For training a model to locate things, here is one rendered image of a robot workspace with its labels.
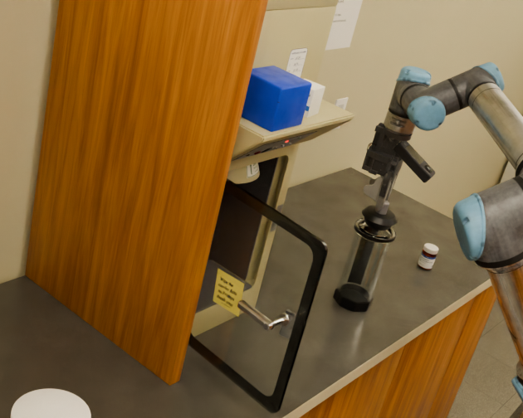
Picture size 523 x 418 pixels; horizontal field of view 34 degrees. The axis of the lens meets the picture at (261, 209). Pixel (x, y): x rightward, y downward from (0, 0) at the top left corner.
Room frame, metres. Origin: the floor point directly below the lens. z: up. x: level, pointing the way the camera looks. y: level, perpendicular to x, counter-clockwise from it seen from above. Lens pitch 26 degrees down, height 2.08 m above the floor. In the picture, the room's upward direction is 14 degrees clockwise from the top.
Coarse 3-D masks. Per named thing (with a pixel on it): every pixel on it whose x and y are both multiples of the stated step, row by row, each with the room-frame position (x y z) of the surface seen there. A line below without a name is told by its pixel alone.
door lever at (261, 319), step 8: (240, 304) 1.39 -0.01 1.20; (248, 304) 1.39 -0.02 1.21; (248, 312) 1.38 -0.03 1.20; (256, 312) 1.38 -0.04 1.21; (256, 320) 1.37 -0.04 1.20; (264, 320) 1.36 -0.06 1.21; (280, 320) 1.37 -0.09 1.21; (288, 320) 1.38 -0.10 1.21; (264, 328) 1.35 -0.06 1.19; (272, 328) 1.35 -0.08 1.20
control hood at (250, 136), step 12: (324, 108) 1.75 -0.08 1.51; (336, 108) 1.77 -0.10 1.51; (240, 120) 1.55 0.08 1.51; (312, 120) 1.65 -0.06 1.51; (324, 120) 1.67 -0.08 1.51; (336, 120) 1.70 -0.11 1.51; (348, 120) 1.75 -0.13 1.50; (240, 132) 1.52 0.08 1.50; (252, 132) 1.51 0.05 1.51; (264, 132) 1.52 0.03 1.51; (276, 132) 1.53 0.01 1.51; (288, 132) 1.56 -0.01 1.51; (300, 132) 1.60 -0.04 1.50; (324, 132) 1.77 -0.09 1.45; (240, 144) 1.52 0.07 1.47; (252, 144) 1.50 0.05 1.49; (240, 156) 1.56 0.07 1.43
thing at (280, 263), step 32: (224, 192) 1.52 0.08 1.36; (224, 224) 1.51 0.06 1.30; (256, 224) 1.46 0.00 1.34; (288, 224) 1.42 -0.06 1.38; (224, 256) 1.50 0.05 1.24; (256, 256) 1.45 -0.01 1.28; (288, 256) 1.41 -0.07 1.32; (320, 256) 1.36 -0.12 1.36; (256, 288) 1.44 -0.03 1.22; (288, 288) 1.39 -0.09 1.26; (224, 320) 1.48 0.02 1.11; (224, 352) 1.46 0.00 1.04; (256, 352) 1.41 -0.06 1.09; (288, 352) 1.37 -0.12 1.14; (256, 384) 1.40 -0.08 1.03
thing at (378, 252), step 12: (360, 228) 1.94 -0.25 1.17; (372, 228) 2.01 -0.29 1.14; (360, 240) 1.93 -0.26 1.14; (360, 252) 1.93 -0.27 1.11; (372, 252) 1.92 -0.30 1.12; (384, 252) 1.94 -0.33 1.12; (348, 264) 1.95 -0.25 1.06; (360, 264) 1.92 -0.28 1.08; (372, 264) 1.92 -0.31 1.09; (348, 276) 1.94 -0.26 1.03; (360, 276) 1.92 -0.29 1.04; (372, 276) 1.93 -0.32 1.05; (348, 288) 1.93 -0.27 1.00; (360, 288) 1.92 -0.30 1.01; (372, 288) 1.94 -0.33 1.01; (360, 300) 1.92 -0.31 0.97
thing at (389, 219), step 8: (368, 208) 1.97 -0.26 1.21; (384, 208) 1.96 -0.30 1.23; (368, 216) 1.94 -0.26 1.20; (376, 216) 1.93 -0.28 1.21; (384, 216) 1.95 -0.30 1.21; (392, 216) 1.96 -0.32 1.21; (368, 224) 1.95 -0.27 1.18; (376, 224) 1.93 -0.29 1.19; (384, 224) 1.93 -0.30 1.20; (392, 224) 1.94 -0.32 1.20
